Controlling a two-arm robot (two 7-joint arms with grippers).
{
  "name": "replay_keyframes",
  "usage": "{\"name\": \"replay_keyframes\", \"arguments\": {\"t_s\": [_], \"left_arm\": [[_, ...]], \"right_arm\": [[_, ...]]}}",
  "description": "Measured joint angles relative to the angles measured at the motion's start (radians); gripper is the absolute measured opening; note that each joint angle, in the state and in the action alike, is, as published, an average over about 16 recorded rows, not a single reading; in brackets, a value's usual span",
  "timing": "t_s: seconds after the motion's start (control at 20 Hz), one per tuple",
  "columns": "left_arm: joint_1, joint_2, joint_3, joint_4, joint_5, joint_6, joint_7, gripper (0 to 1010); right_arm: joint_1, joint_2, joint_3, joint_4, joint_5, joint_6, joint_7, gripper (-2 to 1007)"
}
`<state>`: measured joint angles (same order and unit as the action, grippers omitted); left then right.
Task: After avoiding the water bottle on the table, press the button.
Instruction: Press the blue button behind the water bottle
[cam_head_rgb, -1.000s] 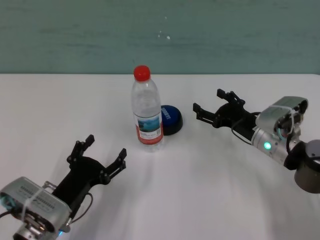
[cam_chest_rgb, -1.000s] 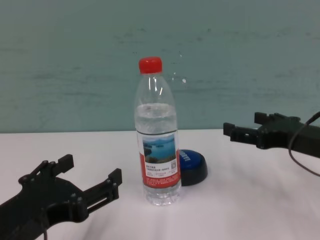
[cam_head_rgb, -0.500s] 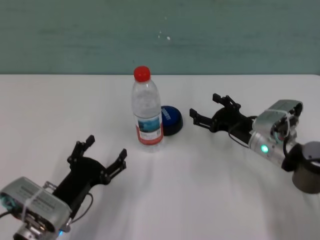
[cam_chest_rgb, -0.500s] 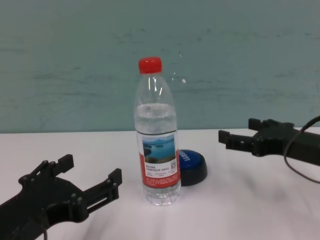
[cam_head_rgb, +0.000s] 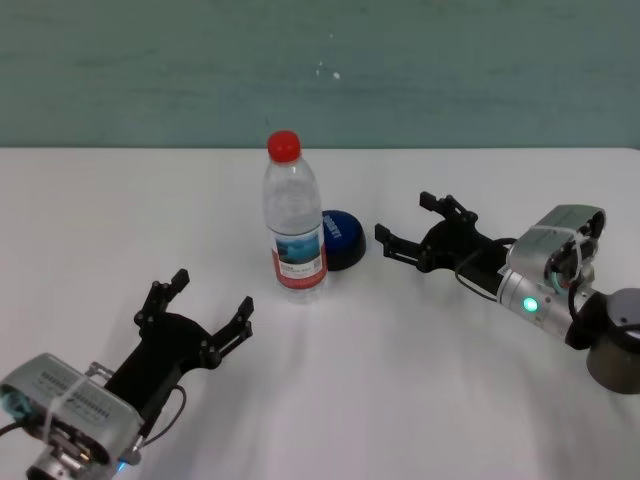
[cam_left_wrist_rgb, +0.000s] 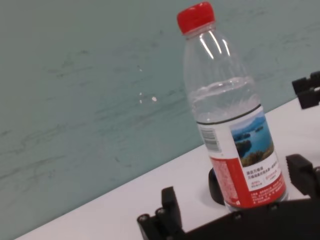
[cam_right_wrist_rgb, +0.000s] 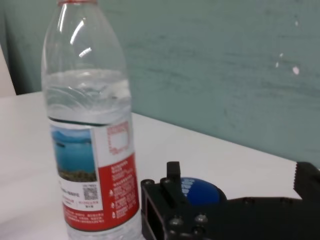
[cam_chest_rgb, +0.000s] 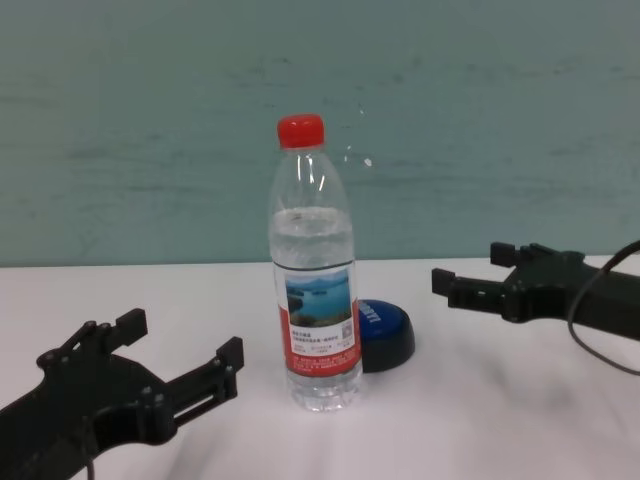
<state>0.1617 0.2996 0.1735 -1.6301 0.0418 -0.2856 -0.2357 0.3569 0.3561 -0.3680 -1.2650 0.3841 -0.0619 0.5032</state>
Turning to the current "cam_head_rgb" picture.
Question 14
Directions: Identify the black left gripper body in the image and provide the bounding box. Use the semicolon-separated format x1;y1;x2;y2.
103;310;222;427

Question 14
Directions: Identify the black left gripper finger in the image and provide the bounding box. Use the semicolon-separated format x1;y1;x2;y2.
133;268;191;327
198;295;255;370

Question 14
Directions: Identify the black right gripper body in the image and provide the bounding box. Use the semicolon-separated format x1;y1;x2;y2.
417;218;517;300

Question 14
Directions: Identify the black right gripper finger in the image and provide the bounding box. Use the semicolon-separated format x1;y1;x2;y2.
418;190;478;227
374;223;425;268

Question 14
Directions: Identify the blue push button black base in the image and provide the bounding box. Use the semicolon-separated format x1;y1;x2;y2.
321;209;368;273

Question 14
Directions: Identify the clear water bottle red cap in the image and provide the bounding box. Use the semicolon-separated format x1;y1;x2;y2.
261;130;329;306

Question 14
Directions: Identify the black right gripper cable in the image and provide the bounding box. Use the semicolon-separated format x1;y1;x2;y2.
453;238;517;303

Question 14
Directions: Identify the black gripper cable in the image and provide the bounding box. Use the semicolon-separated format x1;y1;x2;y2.
137;383;188;447
453;238;517;303

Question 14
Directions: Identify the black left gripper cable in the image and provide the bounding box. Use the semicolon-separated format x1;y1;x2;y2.
137;383;188;447

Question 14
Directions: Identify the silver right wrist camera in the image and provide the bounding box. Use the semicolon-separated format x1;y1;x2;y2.
505;203;608;294

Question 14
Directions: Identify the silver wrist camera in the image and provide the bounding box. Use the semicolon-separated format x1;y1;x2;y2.
0;352;147;464
505;203;608;294

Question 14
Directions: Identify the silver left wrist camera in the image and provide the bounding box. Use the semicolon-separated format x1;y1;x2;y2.
0;352;147;464

